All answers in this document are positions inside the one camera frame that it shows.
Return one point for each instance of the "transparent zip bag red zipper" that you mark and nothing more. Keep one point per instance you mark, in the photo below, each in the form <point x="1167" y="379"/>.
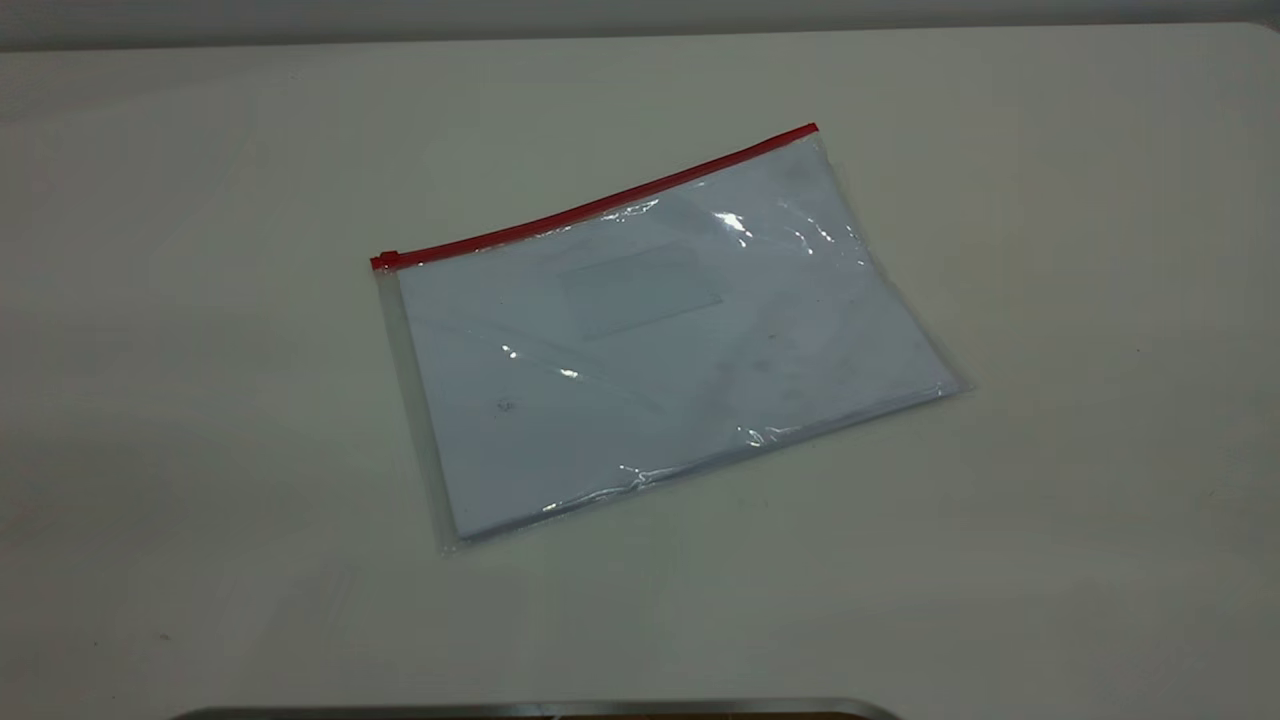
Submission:
<point x="650" y="340"/>

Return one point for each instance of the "red zipper slider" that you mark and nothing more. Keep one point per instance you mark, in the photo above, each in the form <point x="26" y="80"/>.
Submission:
<point x="385" y="260"/>

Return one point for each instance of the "white paper stack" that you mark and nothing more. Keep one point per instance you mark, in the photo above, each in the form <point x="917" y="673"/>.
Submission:
<point x="660" y="360"/>

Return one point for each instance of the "silver metal frame edge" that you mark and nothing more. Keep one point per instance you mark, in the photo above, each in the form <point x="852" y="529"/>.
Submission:
<point x="540" y="711"/>

